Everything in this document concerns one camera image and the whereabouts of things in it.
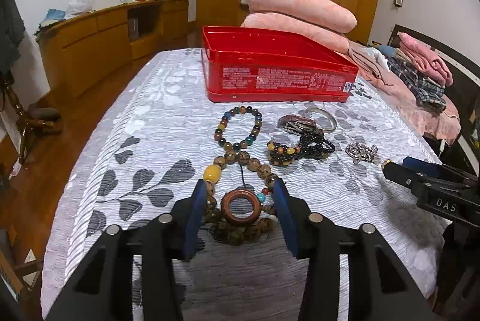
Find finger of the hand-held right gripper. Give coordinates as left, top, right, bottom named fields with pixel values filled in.
left=382, top=161, right=426, bottom=194
left=402, top=156, right=474, bottom=180

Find wooden coat stand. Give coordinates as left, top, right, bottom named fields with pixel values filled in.
left=0, top=70, right=62, bottom=164

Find wooden sideboard cabinet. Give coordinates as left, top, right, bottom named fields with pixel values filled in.
left=37, top=0, right=191, bottom=99

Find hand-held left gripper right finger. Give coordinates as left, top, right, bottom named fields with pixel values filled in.
left=272, top=179, right=441, bottom=321

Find paper bag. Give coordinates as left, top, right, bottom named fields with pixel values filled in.
left=127, top=17, right=140, bottom=41

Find brown bead necklace wooden ring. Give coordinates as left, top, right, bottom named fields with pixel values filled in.
left=202, top=150, right=280, bottom=247

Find white leaf print bedsheet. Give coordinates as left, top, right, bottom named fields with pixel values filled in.
left=40, top=47, right=451, bottom=321

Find white plastic bag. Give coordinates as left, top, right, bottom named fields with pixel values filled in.
left=65, top=0, right=94, bottom=20

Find silver bangle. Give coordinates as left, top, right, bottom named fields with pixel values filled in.
left=300, top=107, right=337, bottom=134

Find plaid cloth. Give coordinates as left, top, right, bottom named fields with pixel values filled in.
left=386, top=57, right=447, bottom=114

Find amber and black bead bracelet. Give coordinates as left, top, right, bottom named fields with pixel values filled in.
left=266, top=141, right=302, bottom=168

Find pink folded blanket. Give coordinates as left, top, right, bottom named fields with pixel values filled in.
left=243, top=0, right=357, bottom=33
left=240, top=13, right=351, bottom=54

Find brown patterned bracelet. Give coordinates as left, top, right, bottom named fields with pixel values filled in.
left=278, top=114, right=319, bottom=134

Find dark hanging clothes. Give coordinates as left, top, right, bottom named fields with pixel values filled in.
left=0, top=0, right=27, bottom=72

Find pink quilt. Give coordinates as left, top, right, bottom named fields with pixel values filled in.
left=347, top=42, right=462, bottom=142

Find red plastic box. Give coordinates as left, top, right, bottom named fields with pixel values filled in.
left=200, top=26, right=359, bottom=103

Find light blue cloth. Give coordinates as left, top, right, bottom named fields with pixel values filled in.
left=369, top=44, right=398, bottom=61

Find silver metal watch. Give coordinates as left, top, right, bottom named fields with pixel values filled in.
left=345, top=142, right=379, bottom=165

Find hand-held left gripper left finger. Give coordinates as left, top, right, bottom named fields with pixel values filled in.
left=45, top=179, right=209, bottom=321

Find pink folded clothes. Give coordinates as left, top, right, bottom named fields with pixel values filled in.
left=397, top=32, right=454, bottom=87

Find multicolour bead bracelet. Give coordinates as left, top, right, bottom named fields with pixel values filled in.
left=214, top=106, right=263, bottom=151

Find dark headboard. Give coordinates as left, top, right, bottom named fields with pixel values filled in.
left=388, top=24, right=480, bottom=157

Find person's dark clothing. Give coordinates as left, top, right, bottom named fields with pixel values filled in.
left=439, top=221, right=480, bottom=321

